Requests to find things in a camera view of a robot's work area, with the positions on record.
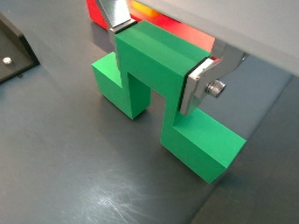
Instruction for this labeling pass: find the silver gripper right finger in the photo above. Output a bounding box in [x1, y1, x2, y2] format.
[180, 39, 248, 116]

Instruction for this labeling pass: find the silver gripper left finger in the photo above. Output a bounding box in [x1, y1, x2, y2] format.
[96, 0, 136, 54]

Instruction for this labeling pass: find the green arch-shaped block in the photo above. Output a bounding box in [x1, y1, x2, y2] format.
[92, 21, 245, 183]

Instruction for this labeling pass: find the yellow long block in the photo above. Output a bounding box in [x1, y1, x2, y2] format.
[132, 0, 160, 18]

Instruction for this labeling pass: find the black angled bracket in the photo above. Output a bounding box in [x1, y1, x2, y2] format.
[0, 13, 40, 84]

